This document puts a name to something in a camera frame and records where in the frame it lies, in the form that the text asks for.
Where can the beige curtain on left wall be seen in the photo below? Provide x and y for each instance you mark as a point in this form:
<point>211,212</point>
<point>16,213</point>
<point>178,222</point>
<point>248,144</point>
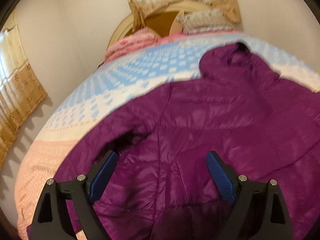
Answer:
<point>21,91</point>

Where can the striped grey pillow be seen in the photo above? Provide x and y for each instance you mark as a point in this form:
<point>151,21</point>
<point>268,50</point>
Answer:
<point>211,20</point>

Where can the cream wooden headboard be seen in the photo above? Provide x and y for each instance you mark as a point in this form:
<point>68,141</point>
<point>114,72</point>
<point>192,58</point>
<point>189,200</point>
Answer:
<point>162,21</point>

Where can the purple puffer hooded jacket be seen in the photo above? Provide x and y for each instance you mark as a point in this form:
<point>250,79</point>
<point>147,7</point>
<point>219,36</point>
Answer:
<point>262,125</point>

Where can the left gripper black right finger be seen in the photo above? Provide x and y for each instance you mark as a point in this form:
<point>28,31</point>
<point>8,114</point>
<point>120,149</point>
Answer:
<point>259,210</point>

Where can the polka dot bed quilt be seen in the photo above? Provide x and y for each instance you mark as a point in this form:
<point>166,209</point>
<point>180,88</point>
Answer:
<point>119,81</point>

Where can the pink folded blanket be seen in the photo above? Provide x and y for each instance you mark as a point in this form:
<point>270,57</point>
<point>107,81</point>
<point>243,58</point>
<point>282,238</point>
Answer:
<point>141,39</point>

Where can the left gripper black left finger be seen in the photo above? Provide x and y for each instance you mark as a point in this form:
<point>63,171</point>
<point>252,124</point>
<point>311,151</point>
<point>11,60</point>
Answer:
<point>51,219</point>

